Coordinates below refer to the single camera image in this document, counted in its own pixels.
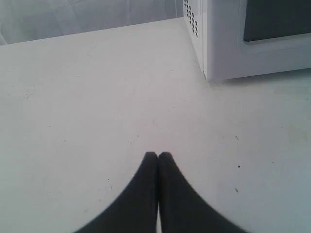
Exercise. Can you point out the white curtain backdrop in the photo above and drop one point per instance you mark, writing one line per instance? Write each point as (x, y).
(27, 20)

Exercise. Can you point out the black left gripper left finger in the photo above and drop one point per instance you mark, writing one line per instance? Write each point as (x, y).
(135, 209)

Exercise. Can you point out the white microwave door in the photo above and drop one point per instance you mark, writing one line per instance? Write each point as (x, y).
(242, 38)

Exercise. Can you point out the white microwave oven body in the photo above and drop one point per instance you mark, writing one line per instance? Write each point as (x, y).
(193, 16)

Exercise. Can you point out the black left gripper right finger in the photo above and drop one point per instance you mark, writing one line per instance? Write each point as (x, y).
(182, 210)

